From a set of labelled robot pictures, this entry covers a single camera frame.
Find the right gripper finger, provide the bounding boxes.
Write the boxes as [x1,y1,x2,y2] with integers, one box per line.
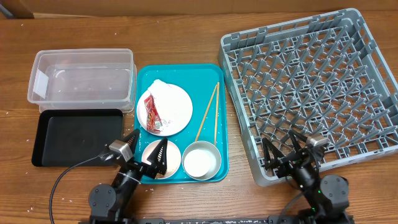
[288,129,308,151]
[262,138,285,170]

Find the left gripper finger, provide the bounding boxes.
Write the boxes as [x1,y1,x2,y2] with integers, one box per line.
[147,138,168,175]
[122,129,140,152]

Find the small pink bowl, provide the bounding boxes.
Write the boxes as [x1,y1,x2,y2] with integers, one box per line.
[141,139,181,180]

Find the white paper cup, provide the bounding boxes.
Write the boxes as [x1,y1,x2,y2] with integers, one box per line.
[184,149,215,178]

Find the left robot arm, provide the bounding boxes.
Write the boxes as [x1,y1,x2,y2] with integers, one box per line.
[89,129,168,223]

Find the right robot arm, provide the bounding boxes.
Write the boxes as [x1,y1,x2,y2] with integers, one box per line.
[262,129,354,223]

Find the grey dishwasher rack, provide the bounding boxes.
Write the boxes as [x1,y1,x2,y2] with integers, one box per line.
[218,8,397,187]

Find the red snack wrapper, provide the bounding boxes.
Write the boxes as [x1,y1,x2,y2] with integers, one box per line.
[144,95,162,133]

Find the grey metal bowl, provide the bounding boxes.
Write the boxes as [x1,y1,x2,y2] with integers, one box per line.
[182,141,221,181]

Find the crumpled white napkin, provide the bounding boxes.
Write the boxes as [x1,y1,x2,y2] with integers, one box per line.
[147,79,174,103]

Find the teal serving tray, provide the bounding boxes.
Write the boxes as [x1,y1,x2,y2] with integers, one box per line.
[134,63,229,182]

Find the clear plastic bin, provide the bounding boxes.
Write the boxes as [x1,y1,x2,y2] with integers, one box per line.
[27,49,137,113]

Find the black plastic tray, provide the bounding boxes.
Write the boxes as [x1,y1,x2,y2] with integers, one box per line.
[31,109,124,167]

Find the left wooden chopstick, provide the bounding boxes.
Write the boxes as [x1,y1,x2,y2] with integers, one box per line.
[194,83,218,142]

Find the wooden chopstick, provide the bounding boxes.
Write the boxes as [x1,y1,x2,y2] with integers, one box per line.
[194,83,218,142]
[214,82,220,146]

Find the right wooden chopstick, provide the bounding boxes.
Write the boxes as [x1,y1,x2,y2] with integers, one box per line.
[214,82,220,146]

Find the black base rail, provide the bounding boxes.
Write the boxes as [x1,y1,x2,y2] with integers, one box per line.
[79,215,355,224]

